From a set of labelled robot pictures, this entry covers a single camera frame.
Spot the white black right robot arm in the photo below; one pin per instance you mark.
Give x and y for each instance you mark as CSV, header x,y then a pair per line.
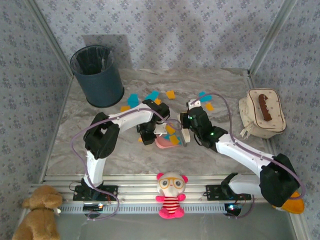
x,y
242,152

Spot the brown teddy bear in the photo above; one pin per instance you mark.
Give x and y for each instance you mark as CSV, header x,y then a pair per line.
x,y
37,220

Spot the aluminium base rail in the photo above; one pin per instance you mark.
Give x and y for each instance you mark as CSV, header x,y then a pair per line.
x,y
140,186

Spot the aluminium frame post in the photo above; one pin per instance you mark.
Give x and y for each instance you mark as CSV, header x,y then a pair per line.
x,y
51,37
271,37

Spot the large blue paper scrap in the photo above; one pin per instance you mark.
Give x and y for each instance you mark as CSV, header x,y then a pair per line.
x,y
133,99

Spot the orange yellow plastic toy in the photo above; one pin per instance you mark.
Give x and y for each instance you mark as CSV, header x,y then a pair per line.
x,y
296,206

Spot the orange paper scrap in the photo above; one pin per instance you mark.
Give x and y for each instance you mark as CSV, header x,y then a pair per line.
x,y
170,129
171,94
174,140
209,106
125,109
157,101

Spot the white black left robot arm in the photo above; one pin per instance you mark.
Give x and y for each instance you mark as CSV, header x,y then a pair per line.
x,y
100,137

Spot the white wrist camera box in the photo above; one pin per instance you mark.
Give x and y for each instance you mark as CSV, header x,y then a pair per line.
x,y
193,103
161,129

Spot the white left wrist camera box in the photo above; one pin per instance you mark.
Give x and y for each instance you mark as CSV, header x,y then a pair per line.
x,y
161,129

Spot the pink striped plush doll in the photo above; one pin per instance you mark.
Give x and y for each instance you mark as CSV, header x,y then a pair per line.
x,y
171,187

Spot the cream hand brush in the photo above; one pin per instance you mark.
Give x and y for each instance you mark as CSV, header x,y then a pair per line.
x,y
186,137

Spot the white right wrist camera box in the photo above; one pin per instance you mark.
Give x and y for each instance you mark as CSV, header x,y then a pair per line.
x,y
193,103

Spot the pink plastic dustpan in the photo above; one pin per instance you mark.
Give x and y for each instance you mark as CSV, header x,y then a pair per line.
x,y
162,144

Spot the black control board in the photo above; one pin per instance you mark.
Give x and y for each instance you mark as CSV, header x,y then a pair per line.
x,y
233,208
93,207

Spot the dark blue trash bin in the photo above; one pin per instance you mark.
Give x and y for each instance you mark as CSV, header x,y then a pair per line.
x,y
102,85

